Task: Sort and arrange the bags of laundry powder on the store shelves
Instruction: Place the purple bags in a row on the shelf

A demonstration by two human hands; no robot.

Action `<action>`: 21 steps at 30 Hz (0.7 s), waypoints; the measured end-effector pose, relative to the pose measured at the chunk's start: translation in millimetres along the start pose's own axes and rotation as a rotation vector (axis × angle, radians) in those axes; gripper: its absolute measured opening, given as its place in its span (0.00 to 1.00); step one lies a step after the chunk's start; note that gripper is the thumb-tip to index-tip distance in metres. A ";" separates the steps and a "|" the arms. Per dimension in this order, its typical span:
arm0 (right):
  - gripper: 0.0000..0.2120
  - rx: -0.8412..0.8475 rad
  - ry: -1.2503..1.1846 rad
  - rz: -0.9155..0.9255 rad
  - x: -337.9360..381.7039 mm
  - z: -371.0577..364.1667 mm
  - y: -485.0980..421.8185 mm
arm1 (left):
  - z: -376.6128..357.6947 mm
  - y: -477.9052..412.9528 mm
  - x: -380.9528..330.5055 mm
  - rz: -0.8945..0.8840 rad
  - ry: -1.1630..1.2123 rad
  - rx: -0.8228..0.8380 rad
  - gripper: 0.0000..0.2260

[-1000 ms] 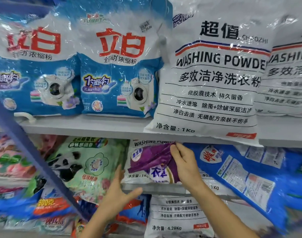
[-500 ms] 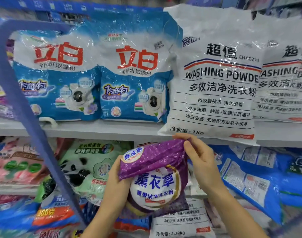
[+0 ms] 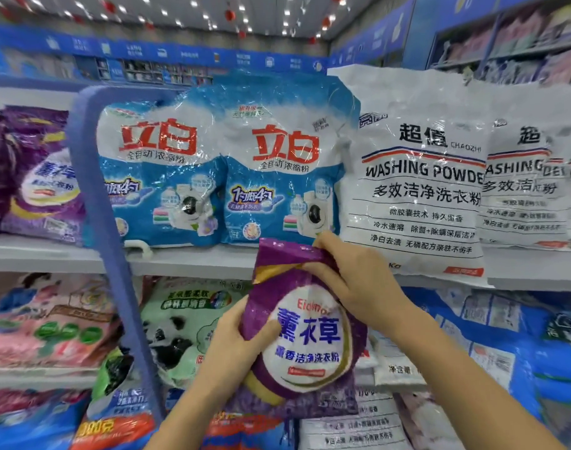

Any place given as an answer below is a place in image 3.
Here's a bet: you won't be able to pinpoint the person's left hand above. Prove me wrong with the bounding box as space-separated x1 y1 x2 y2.
196 297 283 405

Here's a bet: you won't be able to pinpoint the blue wall shelving unit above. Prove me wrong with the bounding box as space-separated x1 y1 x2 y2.
325 0 571 88

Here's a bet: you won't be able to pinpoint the rows of round ceiling lights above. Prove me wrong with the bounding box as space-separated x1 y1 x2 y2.
0 0 352 36

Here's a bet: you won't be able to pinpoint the wall shelf of detergent bottles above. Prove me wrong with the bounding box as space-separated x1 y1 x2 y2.
426 2 571 86

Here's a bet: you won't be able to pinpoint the person's right forearm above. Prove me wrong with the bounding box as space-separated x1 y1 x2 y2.
387 302 570 450

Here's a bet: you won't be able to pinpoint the blue wall sign band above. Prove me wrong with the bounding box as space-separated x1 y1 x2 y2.
0 23 328 76

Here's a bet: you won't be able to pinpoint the blue pillar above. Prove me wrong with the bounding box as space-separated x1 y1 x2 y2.
400 0 446 71

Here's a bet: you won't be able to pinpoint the person's right hand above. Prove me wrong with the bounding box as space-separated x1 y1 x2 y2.
302 229 414 339

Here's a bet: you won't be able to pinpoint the rows of small red lanterns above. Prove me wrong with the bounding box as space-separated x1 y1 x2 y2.
13 0 347 41

